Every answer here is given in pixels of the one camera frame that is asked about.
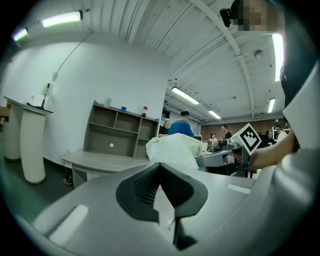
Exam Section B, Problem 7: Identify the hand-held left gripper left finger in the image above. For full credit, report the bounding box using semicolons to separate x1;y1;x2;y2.
14;162;176;256

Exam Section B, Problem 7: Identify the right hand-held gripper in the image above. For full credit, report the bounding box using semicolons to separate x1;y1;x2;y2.
196;122;262;178

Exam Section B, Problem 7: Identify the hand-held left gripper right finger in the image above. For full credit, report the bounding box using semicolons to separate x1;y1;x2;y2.
159;146;320;256

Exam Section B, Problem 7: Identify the white plastic tissues pack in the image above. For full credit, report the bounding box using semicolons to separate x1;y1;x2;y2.
145;133;205;171

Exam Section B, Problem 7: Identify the grey wooden shelf unit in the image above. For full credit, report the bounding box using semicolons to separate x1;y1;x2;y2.
83;100;161;160

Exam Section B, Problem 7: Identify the person's right forearm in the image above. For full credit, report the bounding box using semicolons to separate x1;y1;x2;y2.
249;129;300;172

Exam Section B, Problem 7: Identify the grey desk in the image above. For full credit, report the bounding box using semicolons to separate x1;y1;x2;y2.
61;148;153;190

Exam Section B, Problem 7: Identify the white shade table lamp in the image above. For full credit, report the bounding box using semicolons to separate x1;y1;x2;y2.
39;82;54;111

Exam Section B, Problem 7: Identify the person's black shirt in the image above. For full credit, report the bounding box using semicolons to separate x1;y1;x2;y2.
279;14;320;108

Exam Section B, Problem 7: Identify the brown wooden box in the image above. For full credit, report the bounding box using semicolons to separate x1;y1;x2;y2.
0;106;12;123

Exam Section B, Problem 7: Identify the person's head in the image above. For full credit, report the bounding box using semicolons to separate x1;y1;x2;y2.
229;0;286;35

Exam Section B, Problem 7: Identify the white round pedestal table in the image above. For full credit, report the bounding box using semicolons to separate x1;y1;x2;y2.
2;96;54;185

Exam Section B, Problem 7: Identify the black head-mounted camera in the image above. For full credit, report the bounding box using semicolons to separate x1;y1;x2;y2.
219;8;233;28

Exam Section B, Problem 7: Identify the white wall cable conduit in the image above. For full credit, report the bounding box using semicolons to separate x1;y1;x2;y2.
56;31;95;75

